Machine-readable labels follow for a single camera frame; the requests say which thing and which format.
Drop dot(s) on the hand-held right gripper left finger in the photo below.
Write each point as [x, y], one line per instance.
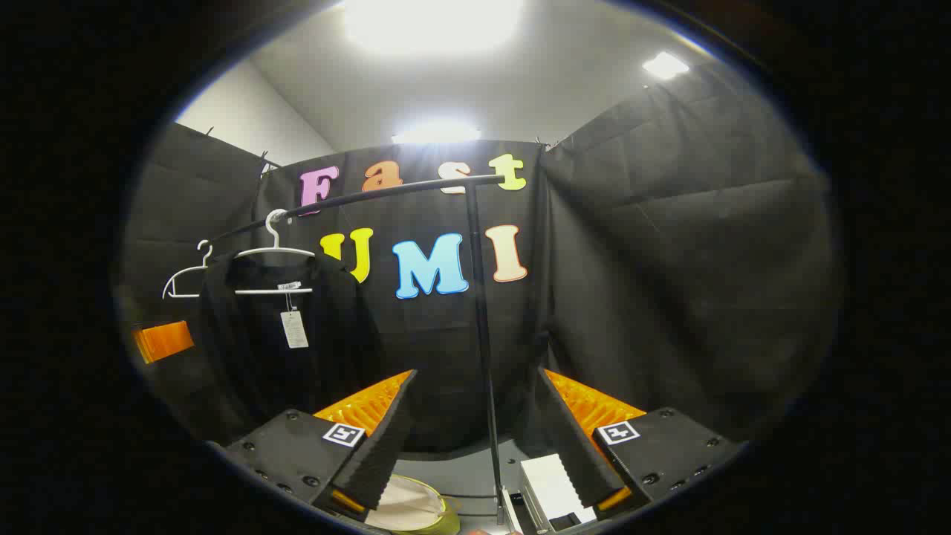
[379, 453]

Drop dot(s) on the beige laundry hamper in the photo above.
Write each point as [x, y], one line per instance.
[405, 505]

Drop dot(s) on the white plastic hanger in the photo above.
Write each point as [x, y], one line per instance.
[206, 260]
[276, 239]

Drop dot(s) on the black knit garment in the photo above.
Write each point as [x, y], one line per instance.
[252, 357]

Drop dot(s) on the white box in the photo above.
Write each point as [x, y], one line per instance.
[550, 483]

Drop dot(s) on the black metal clothes rack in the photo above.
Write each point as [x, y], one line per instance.
[481, 319]

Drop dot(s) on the ceiling light panel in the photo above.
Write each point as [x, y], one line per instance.
[666, 65]
[437, 134]
[431, 22]

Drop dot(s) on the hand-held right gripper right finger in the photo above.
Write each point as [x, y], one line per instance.
[572, 446]

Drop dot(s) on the black backdrop cloth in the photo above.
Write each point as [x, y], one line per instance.
[669, 260]

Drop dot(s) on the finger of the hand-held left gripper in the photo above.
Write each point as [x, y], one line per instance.
[163, 342]

